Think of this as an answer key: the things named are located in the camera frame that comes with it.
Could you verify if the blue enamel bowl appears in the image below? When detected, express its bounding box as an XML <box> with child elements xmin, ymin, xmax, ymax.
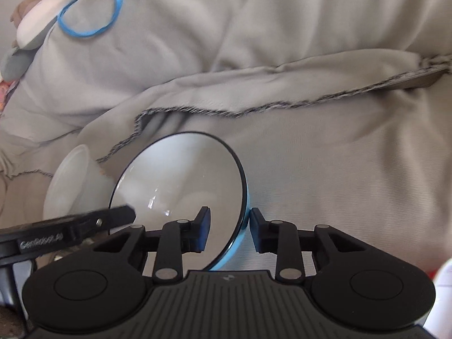
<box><xmin>109</xmin><ymin>132</ymin><xmax>251</xmax><ymax>272</ymax></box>

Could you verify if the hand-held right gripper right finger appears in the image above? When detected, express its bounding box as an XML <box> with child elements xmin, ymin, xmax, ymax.
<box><xmin>249</xmin><ymin>208</ymin><xmax>358</xmax><ymax>282</ymax></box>

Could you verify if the pink floral cloth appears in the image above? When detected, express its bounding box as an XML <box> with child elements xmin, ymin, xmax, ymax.
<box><xmin>0</xmin><ymin>79</ymin><xmax>19</xmax><ymax>114</ymax></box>

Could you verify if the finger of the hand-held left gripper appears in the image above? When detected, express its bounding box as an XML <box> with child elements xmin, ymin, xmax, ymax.
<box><xmin>69</xmin><ymin>204</ymin><xmax>137</xmax><ymax>241</ymax></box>

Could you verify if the white plastic bowl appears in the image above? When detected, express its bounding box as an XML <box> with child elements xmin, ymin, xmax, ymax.
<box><xmin>43</xmin><ymin>144</ymin><xmax>121</xmax><ymax>227</ymax></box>

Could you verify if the white grey plush toy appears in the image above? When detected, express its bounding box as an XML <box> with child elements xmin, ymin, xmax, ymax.
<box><xmin>0</xmin><ymin>0</ymin><xmax>77</xmax><ymax>82</ymax></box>

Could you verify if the blue elastic band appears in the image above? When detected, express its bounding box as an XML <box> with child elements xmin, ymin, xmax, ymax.
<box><xmin>57</xmin><ymin>0</ymin><xmax>124</xmax><ymax>39</ymax></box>

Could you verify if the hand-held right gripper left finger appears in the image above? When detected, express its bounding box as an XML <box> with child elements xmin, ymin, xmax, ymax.
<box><xmin>93</xmin><ymin>206</ymin><xmax>212</xmax><ymax>283</ymax></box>

